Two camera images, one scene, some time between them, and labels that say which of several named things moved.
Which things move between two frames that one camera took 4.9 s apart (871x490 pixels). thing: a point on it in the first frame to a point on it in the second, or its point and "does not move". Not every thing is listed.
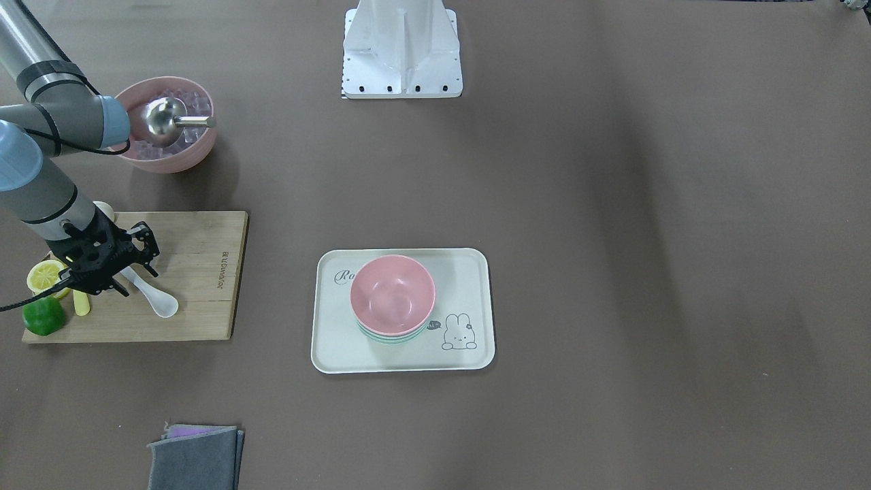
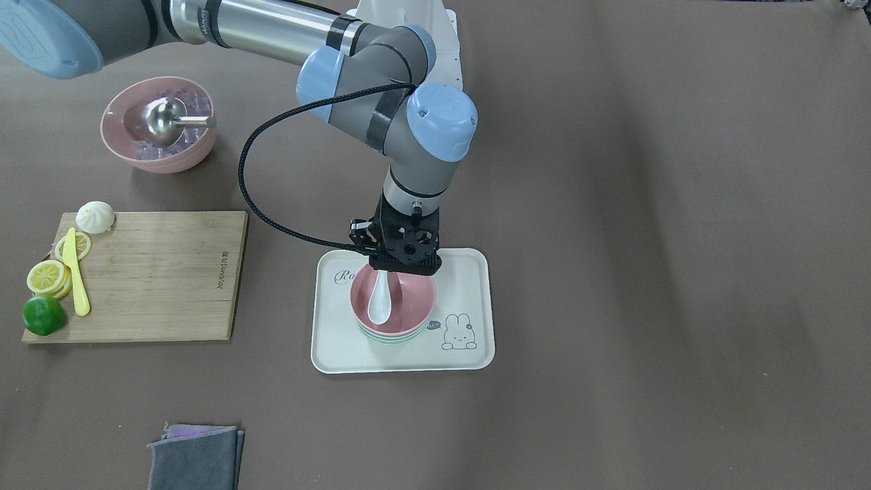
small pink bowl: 392,295 does not move
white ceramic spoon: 165,305 to 380,305
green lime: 43,316 does not move
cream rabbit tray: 460,335 does not move
